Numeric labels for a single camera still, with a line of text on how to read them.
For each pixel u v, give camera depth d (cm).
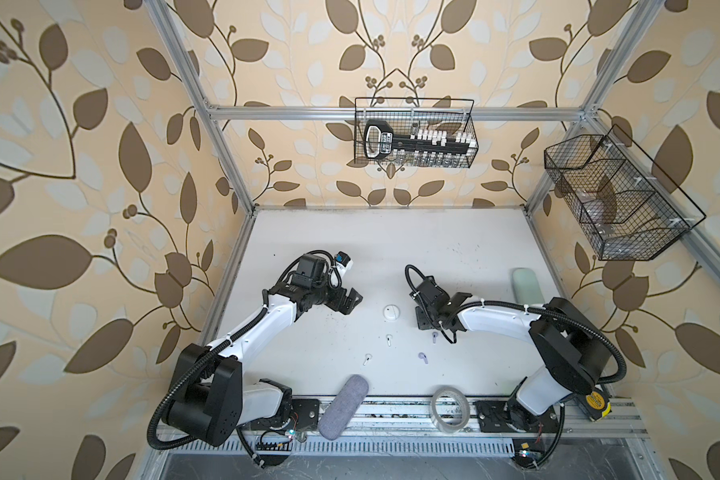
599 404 74
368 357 84
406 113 89
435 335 88
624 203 74
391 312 91
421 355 84
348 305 77
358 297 81
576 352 45
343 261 76
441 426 71
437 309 69
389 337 87
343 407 73
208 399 41
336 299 75
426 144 83
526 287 97
